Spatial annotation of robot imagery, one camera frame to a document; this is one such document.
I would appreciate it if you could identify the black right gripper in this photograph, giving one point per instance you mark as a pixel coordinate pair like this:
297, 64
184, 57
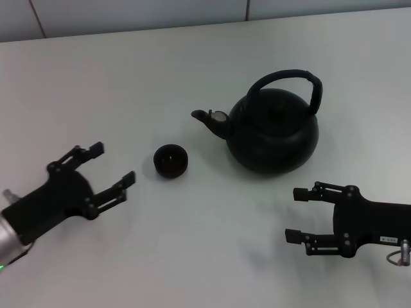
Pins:
369, 221

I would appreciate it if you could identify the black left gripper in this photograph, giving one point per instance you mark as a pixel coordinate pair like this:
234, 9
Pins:
54, 199

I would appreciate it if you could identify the small black teacup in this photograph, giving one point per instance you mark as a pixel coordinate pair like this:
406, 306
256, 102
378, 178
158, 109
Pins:
170, 160

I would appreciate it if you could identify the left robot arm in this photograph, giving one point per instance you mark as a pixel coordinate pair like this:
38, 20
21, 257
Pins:
8, 237

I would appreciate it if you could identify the black round teapot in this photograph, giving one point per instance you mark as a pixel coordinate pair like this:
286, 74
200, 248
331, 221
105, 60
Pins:
273, 141

